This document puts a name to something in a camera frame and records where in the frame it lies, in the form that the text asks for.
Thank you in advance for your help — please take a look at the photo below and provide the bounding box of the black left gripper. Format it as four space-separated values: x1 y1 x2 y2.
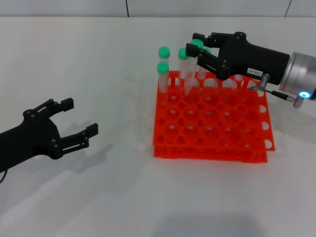
0 98 99 174

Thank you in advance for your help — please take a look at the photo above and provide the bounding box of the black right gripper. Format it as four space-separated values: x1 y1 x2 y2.
185 31 290 85

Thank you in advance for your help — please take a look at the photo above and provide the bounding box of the clear test tube green cap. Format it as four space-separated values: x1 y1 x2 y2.
184 39 204 96
197 48 212 93
178 47 191 92
157 62 170 105
158 46 171 73

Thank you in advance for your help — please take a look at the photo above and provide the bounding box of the orange plastic test tube rack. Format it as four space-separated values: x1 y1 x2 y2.
152 70 276 163

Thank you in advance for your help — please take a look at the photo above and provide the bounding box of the right arm connector cable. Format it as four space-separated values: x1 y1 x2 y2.
248 73 307 109

